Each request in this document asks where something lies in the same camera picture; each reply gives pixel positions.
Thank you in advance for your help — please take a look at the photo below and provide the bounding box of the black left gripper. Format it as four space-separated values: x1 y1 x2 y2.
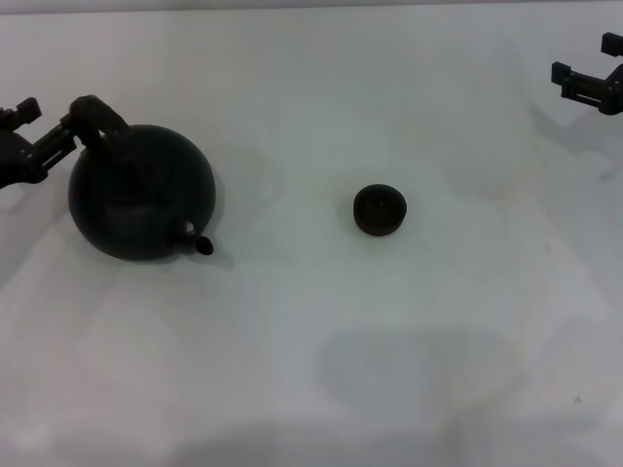
0 96 80 192

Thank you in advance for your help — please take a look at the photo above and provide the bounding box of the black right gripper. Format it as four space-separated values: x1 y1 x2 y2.
551 32 623 117

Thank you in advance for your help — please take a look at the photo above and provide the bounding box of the black round teapot with handle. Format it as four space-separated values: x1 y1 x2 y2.
66 94 216 263

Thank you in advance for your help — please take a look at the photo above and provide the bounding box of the small dark round teacup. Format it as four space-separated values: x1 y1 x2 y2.
352 183 408 238

